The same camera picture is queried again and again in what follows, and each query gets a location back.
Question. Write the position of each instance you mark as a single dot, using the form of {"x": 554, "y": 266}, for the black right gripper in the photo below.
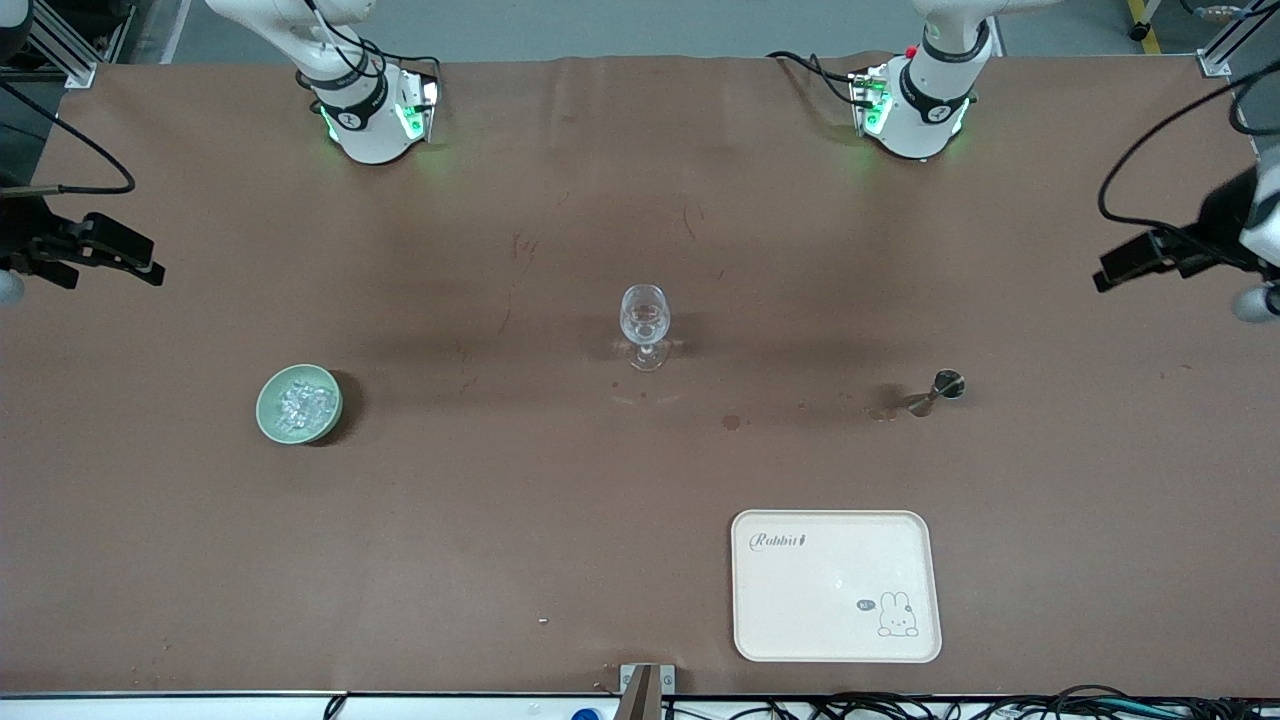
{"x": 24, "y": 232}

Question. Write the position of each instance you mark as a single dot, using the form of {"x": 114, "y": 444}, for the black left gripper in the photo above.
{"x": 1221, "y": 222}

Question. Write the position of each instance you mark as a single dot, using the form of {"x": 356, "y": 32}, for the steel jigger measuring cup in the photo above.
{"x": 947, "y": 384}

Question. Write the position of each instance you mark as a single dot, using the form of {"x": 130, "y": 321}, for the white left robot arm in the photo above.
{"x": 925, "y": 110}

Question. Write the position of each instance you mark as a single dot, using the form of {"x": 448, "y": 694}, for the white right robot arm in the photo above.
{"x": 365, "y": 130}

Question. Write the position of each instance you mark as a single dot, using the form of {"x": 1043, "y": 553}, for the clear ice cubes pile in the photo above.
{"x": 303, "y": 405}

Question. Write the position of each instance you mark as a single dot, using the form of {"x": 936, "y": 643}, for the clear wine glass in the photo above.
{"x": 645, "y": 320}

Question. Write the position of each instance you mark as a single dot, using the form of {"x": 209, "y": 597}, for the green ceramic bowl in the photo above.
{"x": 268, "y": 415}

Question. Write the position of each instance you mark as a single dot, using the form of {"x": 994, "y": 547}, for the cream rabbit print tray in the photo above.
{"x": 830, "y": 600}

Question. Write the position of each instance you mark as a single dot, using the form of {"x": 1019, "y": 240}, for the brown table cover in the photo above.
{"x": 500, "y": 550}

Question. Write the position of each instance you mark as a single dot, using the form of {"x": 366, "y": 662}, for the aluminium frame profile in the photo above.
{"x": 72, "y": 62}
{"x": 1215, "y": 62}

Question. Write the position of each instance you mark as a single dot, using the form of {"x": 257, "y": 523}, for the grey metal bracket plate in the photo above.
{"x": 668, "y": 675}

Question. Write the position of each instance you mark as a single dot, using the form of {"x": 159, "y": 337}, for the brown camera post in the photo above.
{"x": 640, "y": 695}

